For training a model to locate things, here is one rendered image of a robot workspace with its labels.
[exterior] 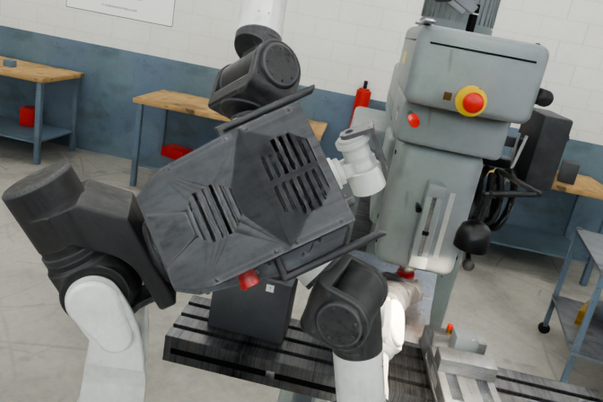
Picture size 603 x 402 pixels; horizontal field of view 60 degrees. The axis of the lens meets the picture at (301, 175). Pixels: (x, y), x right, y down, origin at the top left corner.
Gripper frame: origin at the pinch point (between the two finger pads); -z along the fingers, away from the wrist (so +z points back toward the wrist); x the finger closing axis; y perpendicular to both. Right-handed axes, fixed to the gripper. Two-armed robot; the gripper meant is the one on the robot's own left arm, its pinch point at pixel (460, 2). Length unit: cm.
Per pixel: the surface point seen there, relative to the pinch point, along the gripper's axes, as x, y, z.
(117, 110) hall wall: -473, -211, 80
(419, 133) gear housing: 10.4, -28.6, -9.9
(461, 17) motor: -15.2, 1.5, -7.3
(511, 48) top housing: 22.4, -5.4, -7.3
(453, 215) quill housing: 10.0, -37.8, -30.8
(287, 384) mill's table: 5, -101, -32
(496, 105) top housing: 22.5, -15.0, -13.3
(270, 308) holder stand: -5, -90, -18
